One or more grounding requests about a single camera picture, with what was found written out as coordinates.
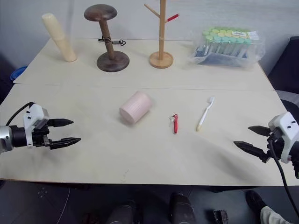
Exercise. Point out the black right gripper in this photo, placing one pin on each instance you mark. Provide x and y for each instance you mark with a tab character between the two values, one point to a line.
276	145

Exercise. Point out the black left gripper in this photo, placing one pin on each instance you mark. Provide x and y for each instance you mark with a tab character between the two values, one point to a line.
40	138

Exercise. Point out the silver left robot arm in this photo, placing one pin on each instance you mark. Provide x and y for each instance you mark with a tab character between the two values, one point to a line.
9	138

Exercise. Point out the black shoe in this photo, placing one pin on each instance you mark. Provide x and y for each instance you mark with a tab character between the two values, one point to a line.
254	201

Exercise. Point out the blue round hoop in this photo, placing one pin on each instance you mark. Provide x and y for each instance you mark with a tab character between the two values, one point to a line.
17	72

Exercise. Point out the black office chair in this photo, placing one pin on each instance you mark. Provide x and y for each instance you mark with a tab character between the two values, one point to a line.
286	67

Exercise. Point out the pink ribbed plastic cup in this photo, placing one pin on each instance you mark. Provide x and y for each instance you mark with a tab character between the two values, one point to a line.
136	107

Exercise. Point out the beige trouser leg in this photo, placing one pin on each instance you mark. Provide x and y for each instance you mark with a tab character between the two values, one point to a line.
272	215

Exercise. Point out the small red slim tube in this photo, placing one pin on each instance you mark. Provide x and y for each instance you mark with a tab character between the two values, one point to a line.
175	124

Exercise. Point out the small black box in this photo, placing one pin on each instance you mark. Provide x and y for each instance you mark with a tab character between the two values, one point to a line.
220	217

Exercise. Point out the clear plastic bag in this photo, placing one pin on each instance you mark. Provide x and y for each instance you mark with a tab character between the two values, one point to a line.
253	53

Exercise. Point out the cream stacked cup column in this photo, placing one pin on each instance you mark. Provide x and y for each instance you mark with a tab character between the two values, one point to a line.
59	38

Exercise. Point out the dark rounded shape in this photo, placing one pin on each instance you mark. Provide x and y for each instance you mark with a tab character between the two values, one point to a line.
182	207

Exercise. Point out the dark wooden hat stand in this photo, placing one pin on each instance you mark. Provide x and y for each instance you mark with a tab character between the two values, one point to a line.
107	39

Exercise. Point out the green capped tube pack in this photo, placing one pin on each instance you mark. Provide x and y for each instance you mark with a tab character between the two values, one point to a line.
224	37

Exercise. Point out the light wooden tree rack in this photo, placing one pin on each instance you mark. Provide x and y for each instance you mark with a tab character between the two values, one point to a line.
161	46

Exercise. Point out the red peg sleeve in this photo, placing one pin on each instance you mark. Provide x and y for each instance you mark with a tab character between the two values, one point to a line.
173	17

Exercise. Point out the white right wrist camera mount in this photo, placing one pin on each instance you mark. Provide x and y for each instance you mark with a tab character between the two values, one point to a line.
286	123

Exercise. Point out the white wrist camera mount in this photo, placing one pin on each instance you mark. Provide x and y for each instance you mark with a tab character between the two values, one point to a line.
32	114
286	123

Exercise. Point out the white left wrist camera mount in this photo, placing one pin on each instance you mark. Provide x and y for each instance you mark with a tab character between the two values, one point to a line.
32	114

